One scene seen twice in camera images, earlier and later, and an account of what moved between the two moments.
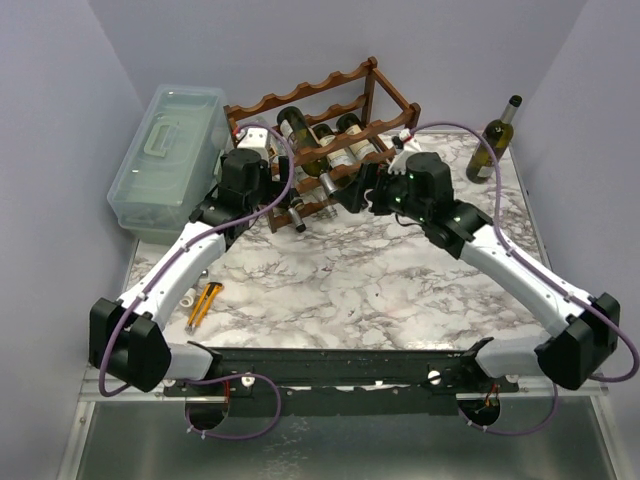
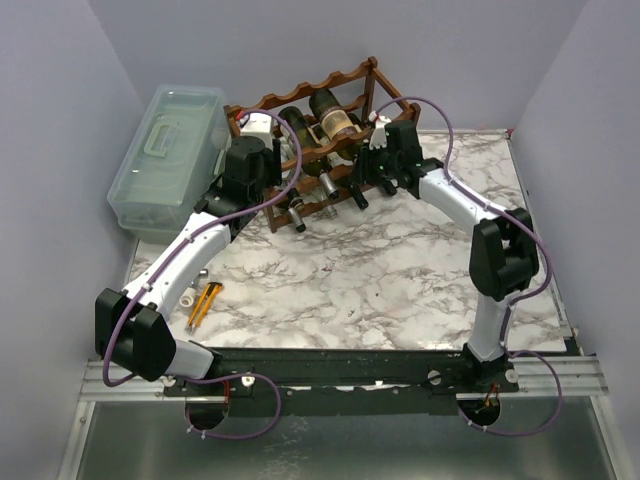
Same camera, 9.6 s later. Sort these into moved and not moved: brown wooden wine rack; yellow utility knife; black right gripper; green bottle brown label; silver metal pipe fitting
Moved: black right gripper
Not moved: silver metal pipe fitting; brown wooden wine rack; yellow utility knife; green bottle brown label
